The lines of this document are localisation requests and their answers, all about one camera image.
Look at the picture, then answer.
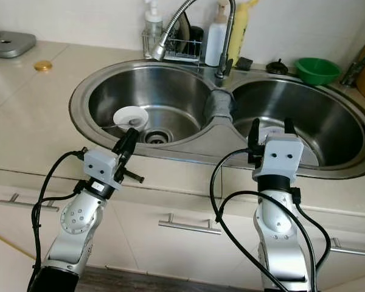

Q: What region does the white flower print plate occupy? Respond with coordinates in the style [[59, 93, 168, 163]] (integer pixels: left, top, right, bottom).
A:
[[259, 123, 288, 137]]

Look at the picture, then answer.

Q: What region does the beige kitchen base cabinet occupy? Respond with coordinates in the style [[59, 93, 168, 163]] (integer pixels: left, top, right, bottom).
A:
[[0, 164, 365, 292]]

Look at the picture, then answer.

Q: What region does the metal spoon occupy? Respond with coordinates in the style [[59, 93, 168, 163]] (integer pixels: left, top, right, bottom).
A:
[[102, 119, 144, 130]]

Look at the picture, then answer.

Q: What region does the steel sink drain strainer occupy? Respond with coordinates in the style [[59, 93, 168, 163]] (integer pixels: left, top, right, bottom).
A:
[[144, 129, 171, 145]]

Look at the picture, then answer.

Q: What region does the small white bowl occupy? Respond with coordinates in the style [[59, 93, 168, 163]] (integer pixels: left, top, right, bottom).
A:
[[113, 105, 150, 131]]

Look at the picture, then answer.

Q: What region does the grey dishcloth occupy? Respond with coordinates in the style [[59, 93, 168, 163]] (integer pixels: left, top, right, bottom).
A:
[[204, 89, 237, 122]]

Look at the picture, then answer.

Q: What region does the black sink plug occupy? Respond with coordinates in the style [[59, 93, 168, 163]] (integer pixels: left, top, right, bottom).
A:
[[266, 59, 290, 75]]

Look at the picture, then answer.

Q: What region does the green plastic bowl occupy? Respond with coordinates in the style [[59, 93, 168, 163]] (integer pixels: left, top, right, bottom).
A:
[[295, 57, 342, 86]]

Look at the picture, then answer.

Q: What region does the stainless steel double sink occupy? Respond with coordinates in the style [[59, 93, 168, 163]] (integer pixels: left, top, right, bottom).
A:
[[68, 59, 365, 179]]

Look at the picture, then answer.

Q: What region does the small black block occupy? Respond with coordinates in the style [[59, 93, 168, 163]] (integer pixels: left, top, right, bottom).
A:
[[234, 57, 253, 69]]

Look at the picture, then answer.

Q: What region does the dark metal tap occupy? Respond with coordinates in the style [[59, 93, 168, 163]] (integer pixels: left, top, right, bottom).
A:
[[339, 43, 365, 87]]

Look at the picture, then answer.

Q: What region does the steel gooseneck faucet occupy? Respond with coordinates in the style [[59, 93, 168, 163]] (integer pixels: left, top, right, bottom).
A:
[[151, 0, 237, 80]]

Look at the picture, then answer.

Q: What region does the white pump bottle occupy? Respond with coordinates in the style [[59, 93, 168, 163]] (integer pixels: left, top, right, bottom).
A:
[[205, 0, 232, 66]]

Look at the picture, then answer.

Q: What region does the yellow detergent bottle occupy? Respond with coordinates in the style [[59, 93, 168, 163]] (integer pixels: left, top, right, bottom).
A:
[[228, 0, 259, 61]]

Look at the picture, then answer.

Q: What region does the black cup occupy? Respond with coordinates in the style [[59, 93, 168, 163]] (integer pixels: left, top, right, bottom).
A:
[[189, 26, 204, 55]]

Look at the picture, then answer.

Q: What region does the gold jar lid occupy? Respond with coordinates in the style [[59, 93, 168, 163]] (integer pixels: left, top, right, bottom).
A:
[[33, 60, 53, 72]]

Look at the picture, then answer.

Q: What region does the clear pump soap dispenser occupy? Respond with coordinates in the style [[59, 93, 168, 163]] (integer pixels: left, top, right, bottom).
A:
[[144, 0, 164, 42]]

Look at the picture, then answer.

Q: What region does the grey appliance base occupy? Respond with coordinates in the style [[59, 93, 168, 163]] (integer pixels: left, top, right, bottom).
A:
[[0, 30, 37, 60]]

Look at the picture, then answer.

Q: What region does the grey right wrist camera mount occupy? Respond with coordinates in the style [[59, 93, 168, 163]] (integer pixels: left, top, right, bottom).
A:
[[252, 134, 305, 178]]

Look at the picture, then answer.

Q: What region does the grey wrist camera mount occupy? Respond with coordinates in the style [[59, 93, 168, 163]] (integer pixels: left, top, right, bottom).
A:
[[82, 148, 121, 186], [252, 134, 305, 178]]

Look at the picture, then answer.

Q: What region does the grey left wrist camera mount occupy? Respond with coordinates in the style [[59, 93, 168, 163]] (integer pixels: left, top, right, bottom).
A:
[[82, 148, 121, 186]]

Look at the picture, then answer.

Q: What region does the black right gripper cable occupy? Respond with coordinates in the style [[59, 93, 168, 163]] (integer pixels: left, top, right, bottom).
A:
[[213, 190, 333, 292]]

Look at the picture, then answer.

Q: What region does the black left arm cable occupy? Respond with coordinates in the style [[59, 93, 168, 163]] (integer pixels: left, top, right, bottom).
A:
[[27, 148, 86, 268]]

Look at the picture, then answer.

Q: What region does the steel cabinet handle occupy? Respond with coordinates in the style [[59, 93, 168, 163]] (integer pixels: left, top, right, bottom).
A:
[[158, 213, 223, 235], [328, 237, 365, 257], [15, 193, 63, 212]]

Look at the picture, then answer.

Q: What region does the steel wire sink rack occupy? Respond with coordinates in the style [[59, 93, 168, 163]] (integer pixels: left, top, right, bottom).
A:
[[143, 30, 203, 63]]

